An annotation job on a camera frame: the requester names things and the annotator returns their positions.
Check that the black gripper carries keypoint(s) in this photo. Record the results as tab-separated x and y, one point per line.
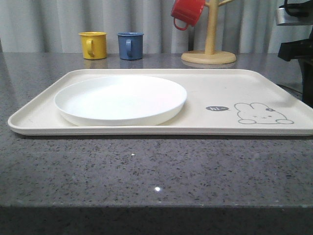
301	50

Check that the white round plate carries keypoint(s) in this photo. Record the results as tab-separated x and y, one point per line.
121	100

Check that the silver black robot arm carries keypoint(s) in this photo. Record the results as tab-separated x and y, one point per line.
295	14

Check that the cream rabbit print tray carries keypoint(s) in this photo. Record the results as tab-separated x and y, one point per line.
219	102

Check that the wooden mug tree stand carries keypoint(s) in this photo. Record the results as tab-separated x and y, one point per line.
210	55

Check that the red enamel mug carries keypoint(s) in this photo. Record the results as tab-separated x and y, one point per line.
188	11

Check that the blue enamel mug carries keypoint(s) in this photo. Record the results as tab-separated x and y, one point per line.
130	45

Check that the yellow enamel mug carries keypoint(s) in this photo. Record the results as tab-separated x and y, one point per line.
94	45

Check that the grey pleated curtain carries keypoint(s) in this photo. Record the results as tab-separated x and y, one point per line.
244	26

